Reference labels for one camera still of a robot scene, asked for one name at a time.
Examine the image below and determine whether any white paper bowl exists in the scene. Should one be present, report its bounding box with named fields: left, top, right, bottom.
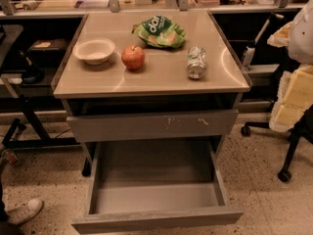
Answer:
left=72, top=38, right=115, bottom=65

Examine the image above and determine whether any black desk frame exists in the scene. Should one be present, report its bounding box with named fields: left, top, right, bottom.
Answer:
left=0, top=24, right=79, bottom=150

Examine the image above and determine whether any white sneaker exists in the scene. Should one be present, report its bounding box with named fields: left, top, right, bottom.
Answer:
left=8, top=199, right=44, bottom=226

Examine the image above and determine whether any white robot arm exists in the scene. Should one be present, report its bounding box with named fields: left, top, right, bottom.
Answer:
left=267, top=0, right=313, bottom=132

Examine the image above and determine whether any grey top drawer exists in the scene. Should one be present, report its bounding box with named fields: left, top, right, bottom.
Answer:
left=67, top=110, right=238, bottom=142

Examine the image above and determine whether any open grey middle drawer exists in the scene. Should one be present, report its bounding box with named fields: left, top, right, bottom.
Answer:
left=72, top=139, right=244, bottom=234

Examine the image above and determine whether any white handled tool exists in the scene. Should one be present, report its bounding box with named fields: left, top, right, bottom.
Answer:
left=242, top=13, right=284, bottom=70

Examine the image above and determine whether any black office chair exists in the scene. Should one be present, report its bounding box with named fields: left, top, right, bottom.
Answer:
left=240, top=105, right=313, bottom=183

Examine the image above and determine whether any grey drawer cabinet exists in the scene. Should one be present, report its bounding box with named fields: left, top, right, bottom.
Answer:
left=51, top=10, right=252, bottom=178

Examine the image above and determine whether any silver green soda can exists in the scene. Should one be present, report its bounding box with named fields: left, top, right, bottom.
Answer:
left=186, top=46, right=206, bottom=79

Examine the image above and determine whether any red apple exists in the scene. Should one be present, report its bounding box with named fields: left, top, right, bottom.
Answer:
left=121, top=45, right=145, bottom=71

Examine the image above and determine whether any black box on shelf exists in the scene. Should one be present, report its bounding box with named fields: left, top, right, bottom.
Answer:
left=27, top=38, right=67, bottom=66

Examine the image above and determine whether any green chip bag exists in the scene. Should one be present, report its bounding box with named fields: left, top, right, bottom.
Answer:
left=132, top=16, right=186, bottom=49

